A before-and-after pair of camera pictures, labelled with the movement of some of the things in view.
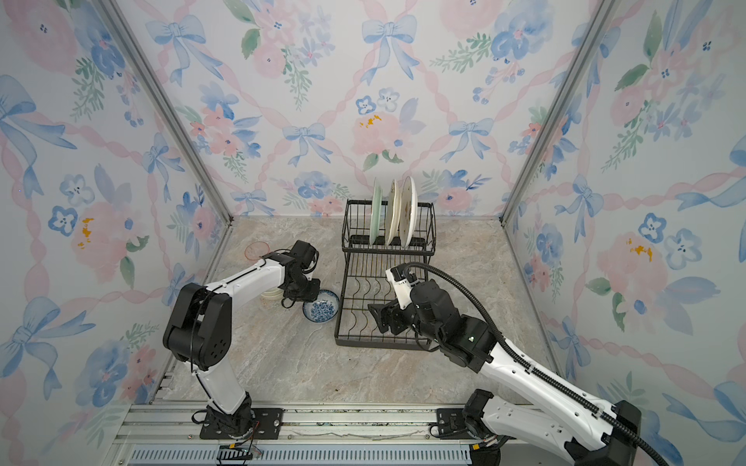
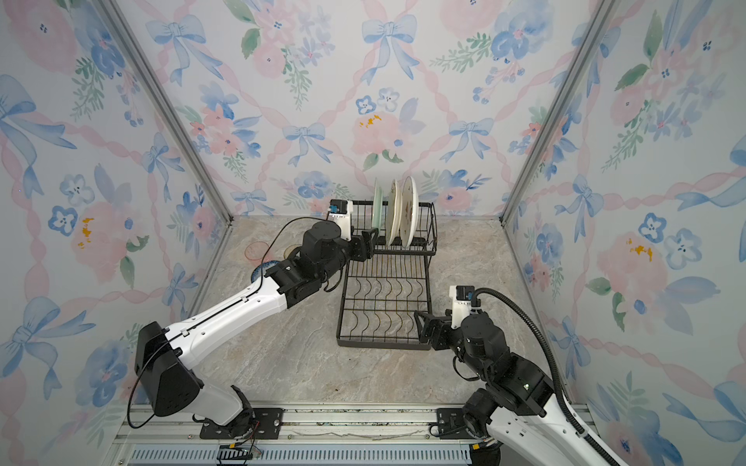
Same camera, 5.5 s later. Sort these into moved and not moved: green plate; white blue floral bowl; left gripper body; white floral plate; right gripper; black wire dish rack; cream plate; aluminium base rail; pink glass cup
Moved: left gripper body; right gripper; white blue floral bowl
Not moved: green plate; aluminium base rail; black wire dish rack; pink glass cup; white floral plate; cream plate
